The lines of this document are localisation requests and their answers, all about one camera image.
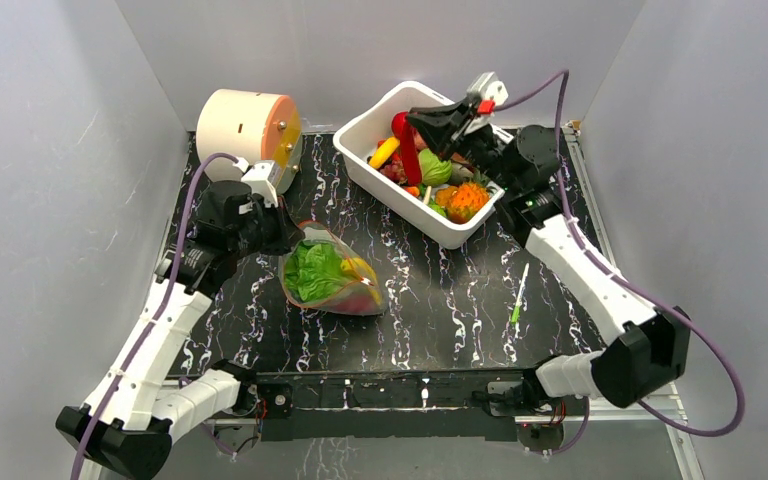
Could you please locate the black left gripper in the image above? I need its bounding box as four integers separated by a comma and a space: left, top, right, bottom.
232, 196, 306, 260

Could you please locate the napa cabbage toy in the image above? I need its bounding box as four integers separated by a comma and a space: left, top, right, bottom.
283, 241, 346, 303

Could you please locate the long red chili toy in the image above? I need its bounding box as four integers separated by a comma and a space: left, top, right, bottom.
391, 111, 422, 185

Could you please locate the clear zip bag orange zipper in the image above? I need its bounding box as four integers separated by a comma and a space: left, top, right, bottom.
279, 221, 386, 317

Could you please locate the yellow banana toy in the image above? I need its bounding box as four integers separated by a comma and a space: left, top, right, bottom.
368, 136, 400, 169
340, 257, 379, 287

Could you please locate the purple beet toy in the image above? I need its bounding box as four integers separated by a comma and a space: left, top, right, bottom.
335, 296, 384, 316

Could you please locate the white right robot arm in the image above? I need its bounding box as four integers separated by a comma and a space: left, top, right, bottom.
406, 97, 690, 414

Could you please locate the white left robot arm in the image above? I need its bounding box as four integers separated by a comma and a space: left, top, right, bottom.
56, 180, 302, 479

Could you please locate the pineapple toy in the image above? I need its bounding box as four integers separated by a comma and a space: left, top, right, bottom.
471, 170, 491, 187

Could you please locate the round green cabbage toy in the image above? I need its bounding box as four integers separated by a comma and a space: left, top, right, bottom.
418, 149, 453, 187

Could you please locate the grape bunch toy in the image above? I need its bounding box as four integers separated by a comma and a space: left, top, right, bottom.
379, 161, 408, 185

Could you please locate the cream round drum appliance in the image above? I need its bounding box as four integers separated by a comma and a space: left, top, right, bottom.
195, 89, 302, 195

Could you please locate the white plastic bin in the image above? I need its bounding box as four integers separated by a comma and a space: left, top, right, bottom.
333, 80, 504, 249

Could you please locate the white green pen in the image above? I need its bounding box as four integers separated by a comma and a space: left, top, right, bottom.
509, 263, 530, 325

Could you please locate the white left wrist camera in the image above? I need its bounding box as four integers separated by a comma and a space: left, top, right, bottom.
241, 160, 281, 208

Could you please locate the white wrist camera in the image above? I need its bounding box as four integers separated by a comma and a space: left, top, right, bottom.
466, 72, 509, 115
241, 160, 281, 208

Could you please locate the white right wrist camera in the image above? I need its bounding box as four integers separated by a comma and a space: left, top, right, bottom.
466, 72, 509, 115

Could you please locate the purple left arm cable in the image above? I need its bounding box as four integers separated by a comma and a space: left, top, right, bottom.
69, 152, 246, 480

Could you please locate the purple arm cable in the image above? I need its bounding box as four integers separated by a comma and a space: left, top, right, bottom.
69, 152, 246, 480
493, 69, 747, 456

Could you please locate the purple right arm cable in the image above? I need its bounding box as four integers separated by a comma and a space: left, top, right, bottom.
493, 69, 747, 456

